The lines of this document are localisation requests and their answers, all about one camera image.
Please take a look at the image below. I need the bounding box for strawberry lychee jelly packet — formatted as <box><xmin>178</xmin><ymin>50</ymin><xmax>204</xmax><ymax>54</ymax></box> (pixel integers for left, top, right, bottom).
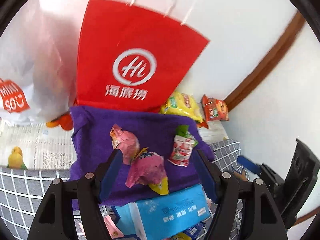
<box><xmin>168</xmin><ymin>135</ymin><xmax>197</xmax><ymax>167</ymax></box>

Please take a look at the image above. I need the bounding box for green triangular snack packet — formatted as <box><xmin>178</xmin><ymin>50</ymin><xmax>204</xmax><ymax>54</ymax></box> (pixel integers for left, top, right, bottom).
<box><xmin>176</xmin><ymin>125</ymin><xmax>199</xmax><ymax>147</ymax></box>

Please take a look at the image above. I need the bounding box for pink snack packet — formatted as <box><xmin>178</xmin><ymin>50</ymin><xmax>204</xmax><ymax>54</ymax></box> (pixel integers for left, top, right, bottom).
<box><xmin>110</xmin><ymin>124</ymin><xmax>140</xmax><ymax>165</ymax></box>

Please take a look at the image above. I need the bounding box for magenta snack packet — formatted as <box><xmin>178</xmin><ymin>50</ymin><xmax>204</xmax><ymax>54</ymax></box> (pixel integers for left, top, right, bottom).
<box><xmin>125</xmin><ymin>151</ymin><xmax>167</xmax><ymax>188</ymax></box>

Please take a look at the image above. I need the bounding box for long pink candy bar wrapper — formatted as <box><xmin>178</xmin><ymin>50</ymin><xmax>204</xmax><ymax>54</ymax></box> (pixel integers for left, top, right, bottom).
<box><xmin>104</xmin><ymin>215</ymin><xmax>124</xmax><ymax>239</ymax></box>

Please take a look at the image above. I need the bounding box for blue cookie packet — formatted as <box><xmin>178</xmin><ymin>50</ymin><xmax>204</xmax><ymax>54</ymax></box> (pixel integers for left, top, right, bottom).
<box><xmin>182</xmin><ymin>222</ymin><xmax>206</xmax><ymax>239</ymax></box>

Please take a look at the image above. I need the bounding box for yellow triangular snack packet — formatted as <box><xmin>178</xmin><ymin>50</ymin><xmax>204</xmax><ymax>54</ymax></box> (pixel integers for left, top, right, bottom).
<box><xmin>138</xmin><ymin>147</ymin><xmax>169</xmax><ymax>195</ymax></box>

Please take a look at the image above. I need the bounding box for grey checked bed sheet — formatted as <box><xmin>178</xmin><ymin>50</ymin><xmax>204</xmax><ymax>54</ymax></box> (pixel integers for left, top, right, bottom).
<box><xmin>1</xmin><ymin>139</ymin><xmax>249</xmax><ymax>239</ymax></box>

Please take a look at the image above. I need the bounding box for newspaper print sheet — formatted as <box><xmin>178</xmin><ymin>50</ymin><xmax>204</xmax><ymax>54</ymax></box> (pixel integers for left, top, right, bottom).
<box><xmin>1</xmin><ymin>114</ymin><xmax>227</xmax><ymax>170</ymax></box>

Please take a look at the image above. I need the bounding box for purple towel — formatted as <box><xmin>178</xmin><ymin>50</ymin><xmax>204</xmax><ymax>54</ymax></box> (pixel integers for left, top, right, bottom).
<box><xmin>70</xmin><ymin>106</ymin><xmax>215</xmax><ymax>206</ymax></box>

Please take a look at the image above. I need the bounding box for orange chips bag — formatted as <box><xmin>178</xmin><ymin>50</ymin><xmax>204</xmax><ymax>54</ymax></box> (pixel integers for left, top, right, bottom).
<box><xmin>201</xmin><ymin>94</ymin><xmax>229</xmax><ymax>122</ymax></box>

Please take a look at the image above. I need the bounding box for blue tissue pack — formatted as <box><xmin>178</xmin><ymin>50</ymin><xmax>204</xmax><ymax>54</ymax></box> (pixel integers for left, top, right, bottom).
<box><xmin>112</xmin><ymin>184</ymin><xmax>210</xmax><ymax>239</ymax></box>

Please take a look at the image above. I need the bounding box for yellow chips bag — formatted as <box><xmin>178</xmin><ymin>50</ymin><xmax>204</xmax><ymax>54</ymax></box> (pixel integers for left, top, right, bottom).
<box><xmin>159</xmin><ymin>91</ymin><xmax>203</xmax><ymax>123</ymax></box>

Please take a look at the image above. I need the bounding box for white Miniso plastic bag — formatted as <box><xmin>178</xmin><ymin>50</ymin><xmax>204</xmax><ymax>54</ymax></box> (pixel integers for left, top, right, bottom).
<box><xmin>1</xmin><ymin>0</ymin><xmax>75</xmax><ymax>126</ymax></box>

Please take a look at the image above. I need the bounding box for red paper shopping bag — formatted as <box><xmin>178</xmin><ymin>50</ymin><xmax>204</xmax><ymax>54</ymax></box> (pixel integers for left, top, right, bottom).
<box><xmin>76</xmin><ymin>0</ymin><xmax>209</xmax><ymax>112</ymax></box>

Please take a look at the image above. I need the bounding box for brown wooden door frame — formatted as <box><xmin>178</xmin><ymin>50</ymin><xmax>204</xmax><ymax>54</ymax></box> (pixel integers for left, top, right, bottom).
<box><xmin>225</xmin><ymin>12</ymin><xmax>306</xmax><ymax>111</ymax></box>

